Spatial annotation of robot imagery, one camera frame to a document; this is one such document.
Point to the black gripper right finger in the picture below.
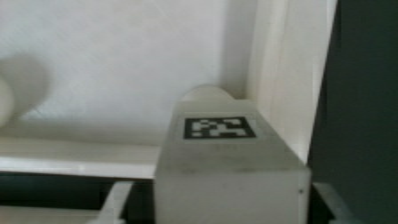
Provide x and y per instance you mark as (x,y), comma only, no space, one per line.
(329,211)

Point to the white square tabletop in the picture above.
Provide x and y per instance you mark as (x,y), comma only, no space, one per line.
(101,59)

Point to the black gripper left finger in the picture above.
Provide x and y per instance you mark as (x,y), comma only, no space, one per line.
(128,207)

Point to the white U-shaped fence wall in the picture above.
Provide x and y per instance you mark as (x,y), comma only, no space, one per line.
(57,198)

